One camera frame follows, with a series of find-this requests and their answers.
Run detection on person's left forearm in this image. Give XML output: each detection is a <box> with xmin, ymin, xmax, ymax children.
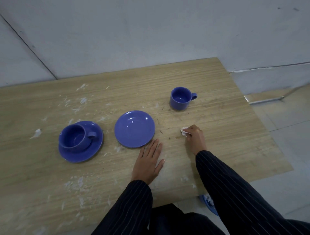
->
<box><xmin>91</xmin><ymin>180</ymin><xmax>153</xmax><ymax>235</ymax></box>

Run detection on scattered white paper scraps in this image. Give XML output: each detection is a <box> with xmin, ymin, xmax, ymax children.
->
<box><xmin>29</xmin><ymin>83</ymin><xmax>197</xmax><ymax>213</ymax></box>

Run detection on metal frame bar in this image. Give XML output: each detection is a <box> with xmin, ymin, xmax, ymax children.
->
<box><xmin>244</xmin><ymin>84</ymin><xmax>310</xmax><ymax>105</ymax></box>

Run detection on blue slipper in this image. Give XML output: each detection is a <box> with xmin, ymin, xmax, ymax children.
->
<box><xmin>199</xmin><ymin>194</ymin><xmax>219</xmax><ymax>217</ymax></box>

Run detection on blue ceramic saucer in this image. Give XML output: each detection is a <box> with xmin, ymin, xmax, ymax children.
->
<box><xmin>58</xmin><ymin>121</ymin><xmax>104</xmax><ymax>163</ymax></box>
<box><xmin>114</xmin><ymin>110</ymin><xmax>155</xmax><ymax>148</ymax></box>

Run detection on person's right forearm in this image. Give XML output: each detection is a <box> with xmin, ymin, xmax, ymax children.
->
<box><xmin>195</xmin><ymin>151</ymin><xmax>310</xmax><ymax>235</ymax></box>

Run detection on person's right hand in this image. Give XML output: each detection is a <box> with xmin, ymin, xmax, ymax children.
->
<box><xmin>182</xmin><ymin>125</ymin><xmax>208</xmax><ymax>157</ymax></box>

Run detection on person's left hand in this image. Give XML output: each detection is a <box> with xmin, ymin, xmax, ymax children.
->
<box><xmin>131</xmin><ymin>139</ymin><xmax>165</xmax><ymax>185</ymax></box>

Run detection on large blue ceramic cup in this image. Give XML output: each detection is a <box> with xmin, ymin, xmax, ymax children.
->
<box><xmin>59</xmin><ymin>124</ymin><xmax>98</xmax><ymax>153</ymax></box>

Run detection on person's dark trousers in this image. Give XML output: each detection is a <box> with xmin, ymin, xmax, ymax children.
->
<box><xmin>147</xmin><ymin>203</ymin><xmax>227</xmax><ymax>235</ymax></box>

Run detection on small blue ceramic cup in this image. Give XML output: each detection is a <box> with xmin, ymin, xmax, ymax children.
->
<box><xmin>169</xmin><ymin>87</ymin><xmax>198</xmax><ymax>111</ymax></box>

